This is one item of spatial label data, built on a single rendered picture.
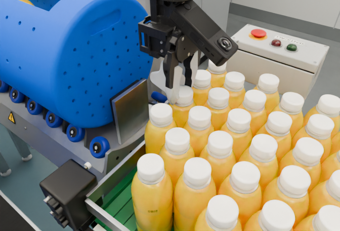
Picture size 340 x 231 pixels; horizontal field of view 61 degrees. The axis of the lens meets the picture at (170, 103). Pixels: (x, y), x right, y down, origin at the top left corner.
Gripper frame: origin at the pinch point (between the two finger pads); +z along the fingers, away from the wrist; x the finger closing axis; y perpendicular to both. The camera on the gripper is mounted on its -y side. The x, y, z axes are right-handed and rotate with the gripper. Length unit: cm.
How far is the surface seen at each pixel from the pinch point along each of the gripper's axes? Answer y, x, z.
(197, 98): -1.0, -4.1, 3.2
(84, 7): 15.8, 6.9, -15.4
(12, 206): 81, 22, 92
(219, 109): -7.1, -1.7, 1.4
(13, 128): 45, 17, 22
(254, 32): -3.1, -25.1, -3.8
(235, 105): -7.8, -7.7, 4.2
